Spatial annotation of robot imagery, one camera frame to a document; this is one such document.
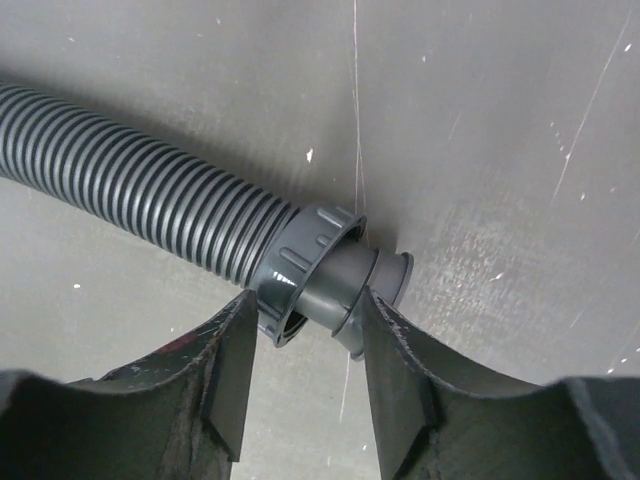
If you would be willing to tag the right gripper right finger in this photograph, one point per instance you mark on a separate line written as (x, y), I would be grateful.
(439, 415)

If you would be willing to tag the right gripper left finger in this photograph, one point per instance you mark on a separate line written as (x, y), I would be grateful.
(177, 413)

